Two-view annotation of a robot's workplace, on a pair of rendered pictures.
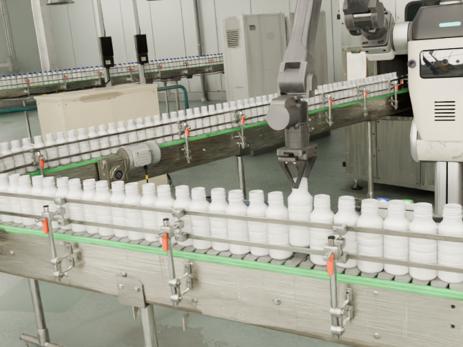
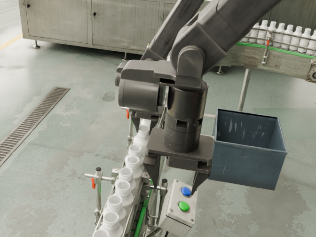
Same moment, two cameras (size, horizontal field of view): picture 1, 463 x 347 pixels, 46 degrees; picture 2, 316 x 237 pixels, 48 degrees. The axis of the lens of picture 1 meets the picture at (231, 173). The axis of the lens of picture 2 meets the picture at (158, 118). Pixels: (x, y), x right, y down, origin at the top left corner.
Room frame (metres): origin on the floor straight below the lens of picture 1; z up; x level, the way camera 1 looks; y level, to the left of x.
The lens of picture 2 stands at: (0.93, -1.05, 1.81)
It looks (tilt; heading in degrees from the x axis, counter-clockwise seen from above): 31 degrees down; 66
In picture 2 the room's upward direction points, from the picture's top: 5 degrees clockwise
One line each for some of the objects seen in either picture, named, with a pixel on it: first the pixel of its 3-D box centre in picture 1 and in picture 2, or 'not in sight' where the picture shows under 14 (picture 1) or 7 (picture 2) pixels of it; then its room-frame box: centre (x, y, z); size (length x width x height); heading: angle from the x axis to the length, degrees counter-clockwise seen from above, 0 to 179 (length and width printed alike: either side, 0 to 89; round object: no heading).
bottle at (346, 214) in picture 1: (346, 231); (132, 180); (1.21, -0.26, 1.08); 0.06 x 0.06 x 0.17
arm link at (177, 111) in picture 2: not in sight; (183, 97); (1.15, -0.63, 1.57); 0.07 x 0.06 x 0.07; 149
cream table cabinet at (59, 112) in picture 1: (104, 146); not in sight; (5.73, 1.32, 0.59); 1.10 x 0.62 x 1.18; 131
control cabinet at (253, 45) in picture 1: (256, 82); not in sight; (7.79, -0.47, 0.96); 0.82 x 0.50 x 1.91; 131
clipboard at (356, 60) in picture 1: (355, 67); not in sight; (5.17, -1.24, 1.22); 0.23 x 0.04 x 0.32; 41
